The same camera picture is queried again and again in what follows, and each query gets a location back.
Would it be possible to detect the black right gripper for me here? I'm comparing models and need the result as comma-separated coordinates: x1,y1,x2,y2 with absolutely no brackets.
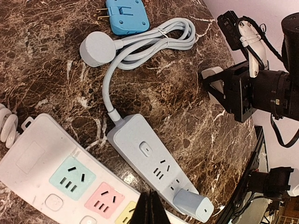
203,62,256,123

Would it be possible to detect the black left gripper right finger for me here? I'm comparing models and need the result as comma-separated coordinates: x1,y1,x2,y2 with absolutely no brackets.
150,191,170,224

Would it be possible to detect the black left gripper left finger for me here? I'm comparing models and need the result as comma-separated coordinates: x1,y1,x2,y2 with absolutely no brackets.
130,192,150,224

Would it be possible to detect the grey-blue power strip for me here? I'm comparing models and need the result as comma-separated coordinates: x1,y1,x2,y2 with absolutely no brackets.
79,18,199,215

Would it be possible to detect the white multicolour power strip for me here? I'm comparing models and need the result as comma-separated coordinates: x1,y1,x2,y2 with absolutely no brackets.
0,102,194,224

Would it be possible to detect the blue plug adapter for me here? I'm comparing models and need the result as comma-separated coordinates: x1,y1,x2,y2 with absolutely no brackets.
96,0,150,36

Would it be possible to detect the white cube charger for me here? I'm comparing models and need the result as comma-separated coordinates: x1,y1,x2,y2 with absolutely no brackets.
201,66,223,105

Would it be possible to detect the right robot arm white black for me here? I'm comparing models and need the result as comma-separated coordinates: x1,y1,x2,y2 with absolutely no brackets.
201,11,299,148

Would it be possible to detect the grey-blue charger block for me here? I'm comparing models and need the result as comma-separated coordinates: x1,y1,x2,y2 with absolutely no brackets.
173,189,214,223

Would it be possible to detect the black front table rail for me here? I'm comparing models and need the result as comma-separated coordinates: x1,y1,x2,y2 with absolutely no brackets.
216,126,265,224

